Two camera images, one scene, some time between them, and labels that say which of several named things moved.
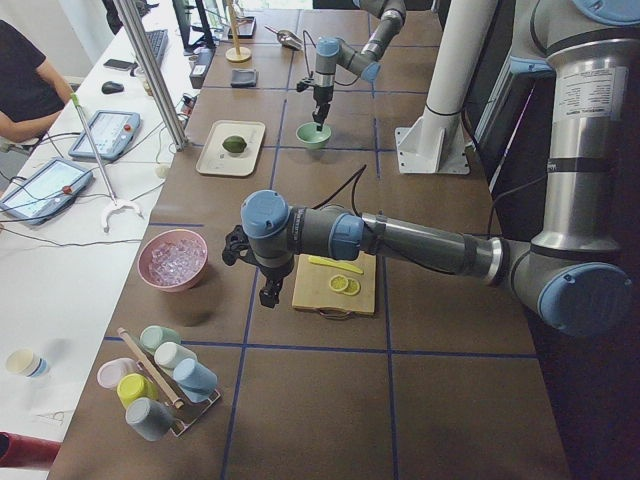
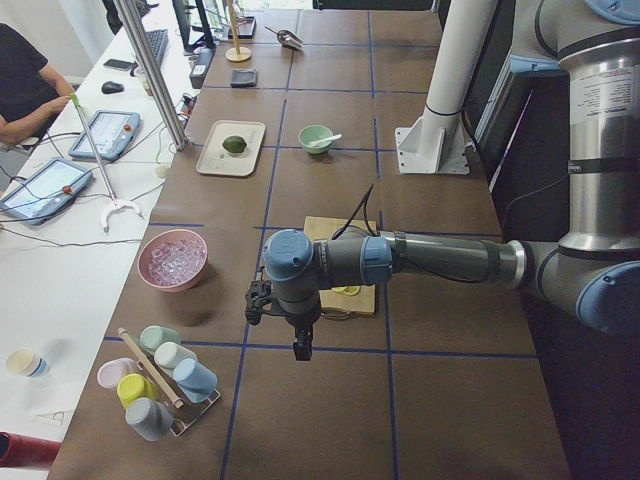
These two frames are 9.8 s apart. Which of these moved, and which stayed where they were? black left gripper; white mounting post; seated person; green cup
Moved: black left gripper
Stayed: green cup; seated person; white mounting post
